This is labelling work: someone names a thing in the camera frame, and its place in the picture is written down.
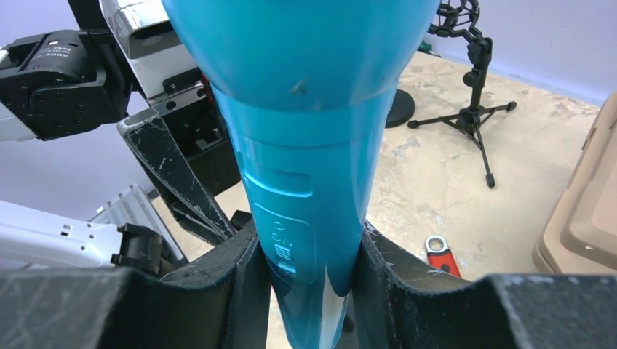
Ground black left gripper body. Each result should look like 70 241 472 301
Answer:
149 68 240 196

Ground red handled adjustable wrench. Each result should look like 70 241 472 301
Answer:
425 235 461 278

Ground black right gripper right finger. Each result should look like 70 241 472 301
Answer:
351 224 616 348

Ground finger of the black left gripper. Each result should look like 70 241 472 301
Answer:
117 109 237 246

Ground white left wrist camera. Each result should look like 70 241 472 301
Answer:
99 0 197 100

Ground black tripod shock mount stand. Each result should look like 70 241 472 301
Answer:
407 0 517 188

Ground tan plastic tool case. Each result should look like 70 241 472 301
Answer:
531 93 616 274

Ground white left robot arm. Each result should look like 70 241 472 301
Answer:
1 1 250 276

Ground black round base mic stand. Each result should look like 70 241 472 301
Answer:
385 89 416 129

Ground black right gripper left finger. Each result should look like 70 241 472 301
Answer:
1 223 271 348

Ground green handled screwdriver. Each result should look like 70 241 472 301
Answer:
418 41 432 54

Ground aluminium table frame rails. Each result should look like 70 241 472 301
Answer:
89 185 188 265

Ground blue foam covered microphone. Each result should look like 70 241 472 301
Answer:
163 1 439 348

